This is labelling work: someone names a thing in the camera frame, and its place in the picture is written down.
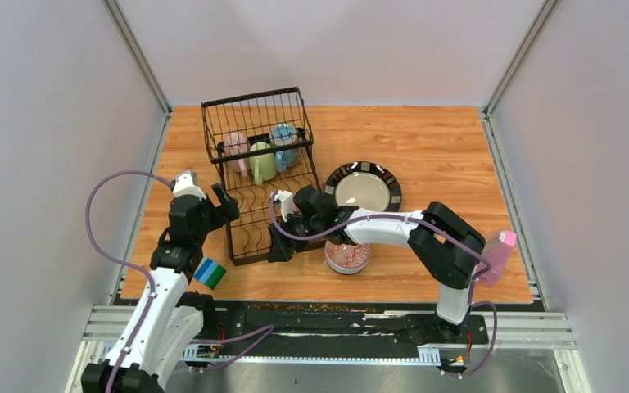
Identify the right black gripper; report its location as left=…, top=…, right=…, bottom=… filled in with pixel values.
left=268, top=208, right=324, bottom=263

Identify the light green mug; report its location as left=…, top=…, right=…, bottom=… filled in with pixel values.
left=249, top=152, right=278, bottom=185

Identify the red patterned white bowl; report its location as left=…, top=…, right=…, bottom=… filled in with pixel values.
left=324, top=241, right=373, bottom=275

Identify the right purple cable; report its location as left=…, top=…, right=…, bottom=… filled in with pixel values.
left=269, top=189, right=498, bottom=379

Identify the black rimmed white plate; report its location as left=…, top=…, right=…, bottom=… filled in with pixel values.
left=324, top=161, right=403, bottom=212

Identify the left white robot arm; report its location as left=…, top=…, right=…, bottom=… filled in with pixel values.
left=81, top=178, right=239, bottom=392

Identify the black wire dish rack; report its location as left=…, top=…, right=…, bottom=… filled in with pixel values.
left=201, top=87, right=320, bottom=266

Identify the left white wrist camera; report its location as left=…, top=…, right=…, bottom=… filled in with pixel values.
left=170, top=170, right=207, bottom=200

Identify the purple cable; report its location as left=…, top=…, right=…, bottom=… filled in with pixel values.
left=85, top=169, right=275, bottom=393
left=269, top=189, right=498, bottom=379

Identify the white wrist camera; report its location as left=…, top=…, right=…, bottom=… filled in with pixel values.
left=269, top=190, right=296, bottom=222
left=170, top=170, right=207, bottom=200

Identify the pink ceramic mug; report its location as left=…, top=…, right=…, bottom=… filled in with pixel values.
left=224, top=132, right=251, bottom=177

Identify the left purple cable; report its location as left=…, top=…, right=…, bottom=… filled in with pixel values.
left=85, top=169, right=275, bottom=393

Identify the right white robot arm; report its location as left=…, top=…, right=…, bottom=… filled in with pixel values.
left=268, top=186, right=486, bottom=342

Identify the blue butterfly mug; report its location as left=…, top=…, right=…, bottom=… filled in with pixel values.
left=270, top=124, right=300, bottom=173

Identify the pink box with mirror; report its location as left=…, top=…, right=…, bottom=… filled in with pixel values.
left=477, top=229, right=517, bottom=287

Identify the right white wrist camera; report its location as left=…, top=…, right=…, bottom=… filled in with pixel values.
left=269, top=190, right=296, bottom=222

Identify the blue green striped sponge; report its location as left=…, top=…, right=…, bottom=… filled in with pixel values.
left=193, top=257, right=227, bottom=290

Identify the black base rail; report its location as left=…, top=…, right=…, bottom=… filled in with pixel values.
left=84, top=298, right=576, bottom=375

